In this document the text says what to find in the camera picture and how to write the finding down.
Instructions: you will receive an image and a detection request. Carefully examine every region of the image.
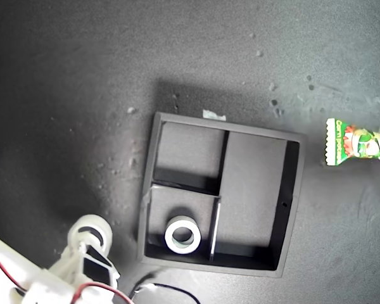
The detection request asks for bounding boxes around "white tape roll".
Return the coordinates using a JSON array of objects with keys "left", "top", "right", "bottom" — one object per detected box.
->
[{"left": 68, "top": 214, "right": 113, "bottom": 256}]

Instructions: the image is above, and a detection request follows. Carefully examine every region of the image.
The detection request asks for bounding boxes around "green printed snack bar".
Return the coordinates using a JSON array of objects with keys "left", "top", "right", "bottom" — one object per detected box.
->
[{"left": 324, "top": 118, "right": 380, "bottom": 167}]

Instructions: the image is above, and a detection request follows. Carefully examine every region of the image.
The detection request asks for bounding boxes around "white tape roll greenish core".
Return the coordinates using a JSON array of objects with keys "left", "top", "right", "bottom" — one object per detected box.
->
[{"left": 164, "top": 215, "right": 202, "bottom": 255}]

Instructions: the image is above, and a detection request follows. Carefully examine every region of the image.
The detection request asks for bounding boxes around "black compartment tray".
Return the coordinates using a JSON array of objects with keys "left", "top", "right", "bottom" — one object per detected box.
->
[{"left": 136, "top": 111, "right": 308, "bottom": 279}]

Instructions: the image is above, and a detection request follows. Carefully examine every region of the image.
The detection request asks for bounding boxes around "small white tape scrap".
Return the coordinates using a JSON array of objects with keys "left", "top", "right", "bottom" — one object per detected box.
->
[{"left": 202, "top": 109, "right": 227, "bottom": 122}]

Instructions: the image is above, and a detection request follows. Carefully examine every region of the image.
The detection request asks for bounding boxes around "red black servo wire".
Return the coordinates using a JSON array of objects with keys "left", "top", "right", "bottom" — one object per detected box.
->
[
  {"left": 0, "top": 250, "right": 23, "bottom": 291},
  {"left": 70, "top": 282, "right": 136, "bottom": 304}
]

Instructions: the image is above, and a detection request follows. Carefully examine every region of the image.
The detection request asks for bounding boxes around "black camera cable white connector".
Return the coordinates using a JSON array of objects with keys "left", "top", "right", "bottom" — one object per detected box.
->
[{"left": 130, "top": 282, "right": 201, "bottom": 304}]

